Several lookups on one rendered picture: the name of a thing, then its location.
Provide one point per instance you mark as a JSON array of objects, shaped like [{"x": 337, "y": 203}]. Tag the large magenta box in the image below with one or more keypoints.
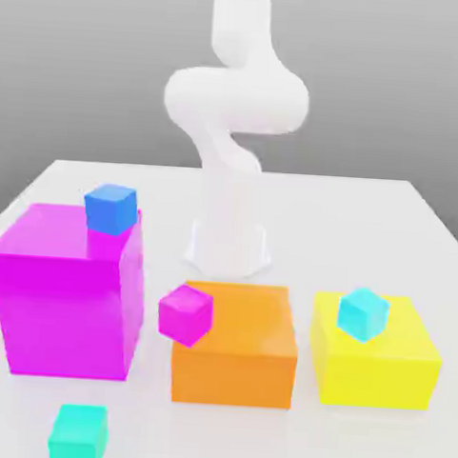
[{"x": 60, "y": 310}]

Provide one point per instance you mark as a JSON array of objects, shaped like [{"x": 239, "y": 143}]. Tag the large orange box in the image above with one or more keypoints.
[{"x": 240, "y": 359}]

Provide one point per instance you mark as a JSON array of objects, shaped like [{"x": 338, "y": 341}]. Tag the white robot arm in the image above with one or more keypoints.
[{"x": 237, "y": 99}]

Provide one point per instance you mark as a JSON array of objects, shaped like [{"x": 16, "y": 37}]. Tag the large yellow box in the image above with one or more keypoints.
[{"x": 380, "y": 372}]

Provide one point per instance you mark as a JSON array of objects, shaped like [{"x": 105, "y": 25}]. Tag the small teal cube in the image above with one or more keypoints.
[{"x": 79, "y": 435}]

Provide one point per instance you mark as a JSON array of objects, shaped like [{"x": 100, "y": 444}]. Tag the small cyan cube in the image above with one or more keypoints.
[{"x": 361, "y": 315}]

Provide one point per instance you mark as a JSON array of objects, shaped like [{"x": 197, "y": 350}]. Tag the small blue cube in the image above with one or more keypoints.
[{"x": 110, "y": 210}]

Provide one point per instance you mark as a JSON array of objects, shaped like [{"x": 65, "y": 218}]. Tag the small magenta cube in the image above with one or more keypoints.
[{"x": 183, "y": 316}]

